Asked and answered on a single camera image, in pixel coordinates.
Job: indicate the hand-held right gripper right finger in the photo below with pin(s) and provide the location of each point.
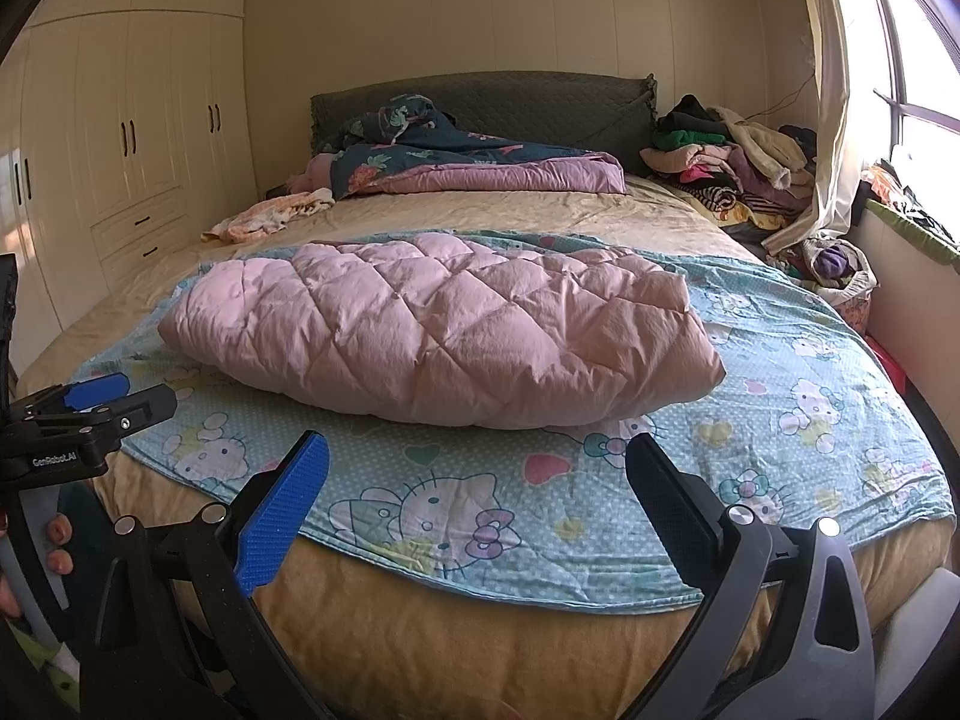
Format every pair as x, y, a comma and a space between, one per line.
675, 510

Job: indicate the pile of mixed clothes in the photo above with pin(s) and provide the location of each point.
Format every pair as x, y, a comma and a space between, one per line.
720, 157

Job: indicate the cream curtain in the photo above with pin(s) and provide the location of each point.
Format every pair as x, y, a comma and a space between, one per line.
829, 127

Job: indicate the cream wardrobe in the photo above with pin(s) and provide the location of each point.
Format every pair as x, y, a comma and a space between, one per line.
97, 150

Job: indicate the white smooth object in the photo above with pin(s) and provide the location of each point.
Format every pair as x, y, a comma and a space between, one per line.
922, 652

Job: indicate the window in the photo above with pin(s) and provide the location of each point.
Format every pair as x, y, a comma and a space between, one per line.
919, 52

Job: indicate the bed with beige sheet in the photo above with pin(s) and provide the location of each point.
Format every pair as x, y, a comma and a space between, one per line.
525, 210

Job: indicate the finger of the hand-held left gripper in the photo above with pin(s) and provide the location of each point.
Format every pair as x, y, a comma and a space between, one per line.
97, 390
142, 405

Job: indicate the dark floral quilt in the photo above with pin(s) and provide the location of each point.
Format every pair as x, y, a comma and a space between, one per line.
435, 150

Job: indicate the orange and white garment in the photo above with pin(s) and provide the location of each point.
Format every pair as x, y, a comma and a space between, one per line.
262, 214

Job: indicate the basket of clothes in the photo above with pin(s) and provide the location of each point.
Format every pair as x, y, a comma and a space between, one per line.
836, 266

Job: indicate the green windowsill cushion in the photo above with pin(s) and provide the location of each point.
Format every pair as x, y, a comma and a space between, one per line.
907, 236

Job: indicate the pink quilted jacket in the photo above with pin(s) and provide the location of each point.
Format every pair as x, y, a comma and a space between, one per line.
450, 330

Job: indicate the person's left hand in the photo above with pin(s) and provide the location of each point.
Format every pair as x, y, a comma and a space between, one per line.
58, 532

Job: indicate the clothes on windowsill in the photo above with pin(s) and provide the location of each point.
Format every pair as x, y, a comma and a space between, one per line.
896, 191

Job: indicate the dark grey headboard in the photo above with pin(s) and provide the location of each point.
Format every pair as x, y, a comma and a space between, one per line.
525, 101

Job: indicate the pink cloth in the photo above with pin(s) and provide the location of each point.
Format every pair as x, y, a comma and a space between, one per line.
311, 172

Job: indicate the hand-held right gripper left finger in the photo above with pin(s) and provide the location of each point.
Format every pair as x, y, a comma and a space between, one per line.
281, 510

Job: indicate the blue cartoon print sheet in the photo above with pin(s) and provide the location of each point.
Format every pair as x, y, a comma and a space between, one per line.
787, 360

